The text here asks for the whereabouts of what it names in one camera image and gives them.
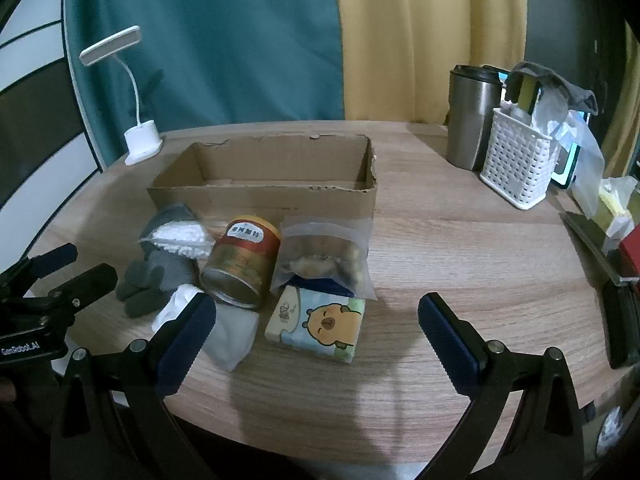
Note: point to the clear plastic bag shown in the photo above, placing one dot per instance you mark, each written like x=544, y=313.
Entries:
x=585, y=160

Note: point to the yellow tissue box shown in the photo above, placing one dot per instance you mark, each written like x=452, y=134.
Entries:
x=617, y=205

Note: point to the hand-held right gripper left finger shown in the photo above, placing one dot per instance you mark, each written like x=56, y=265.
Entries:
x=185, y=340

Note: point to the teal curtain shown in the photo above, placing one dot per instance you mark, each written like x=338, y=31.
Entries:
x=210, y=45

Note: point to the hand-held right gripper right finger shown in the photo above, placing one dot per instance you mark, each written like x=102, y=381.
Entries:
x=450, y=345

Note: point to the white desk lamp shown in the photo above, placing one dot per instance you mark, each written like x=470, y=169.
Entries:
x=142, y=140

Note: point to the grey cloth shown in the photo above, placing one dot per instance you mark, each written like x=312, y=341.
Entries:
x=575, y=92

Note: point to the cardboard box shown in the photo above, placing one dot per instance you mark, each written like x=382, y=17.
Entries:
x=260, y=202

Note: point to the red and gold tin can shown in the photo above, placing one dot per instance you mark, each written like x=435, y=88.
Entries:
x=240, y=260

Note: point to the clear zip bag of snacks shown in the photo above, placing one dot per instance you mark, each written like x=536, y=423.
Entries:
x=325, y=255

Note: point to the yellow curtain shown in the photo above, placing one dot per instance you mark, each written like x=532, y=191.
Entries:
x=425, y=35

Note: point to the yellow green sponge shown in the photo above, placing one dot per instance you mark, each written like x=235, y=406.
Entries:
x=527, y=92

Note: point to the white plastic basket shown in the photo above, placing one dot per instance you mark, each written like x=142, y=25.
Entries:
x=515, y=165

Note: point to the bag of cotton swabs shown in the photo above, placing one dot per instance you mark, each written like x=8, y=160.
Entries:
x=180, y=237

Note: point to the grey sock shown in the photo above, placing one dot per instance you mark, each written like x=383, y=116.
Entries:
x=170, y=267

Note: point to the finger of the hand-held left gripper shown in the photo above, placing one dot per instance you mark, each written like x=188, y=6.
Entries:
x=55, y=255
x=87, y=282

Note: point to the cartoon printed tissue pack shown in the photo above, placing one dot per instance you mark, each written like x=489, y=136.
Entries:
x=320, y=325

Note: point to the dark blue tissue pack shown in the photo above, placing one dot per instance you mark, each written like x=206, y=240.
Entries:
x=320, y=287

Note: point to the steel tumbler with black lid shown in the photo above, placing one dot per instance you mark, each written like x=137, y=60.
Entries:
x=470, y=120

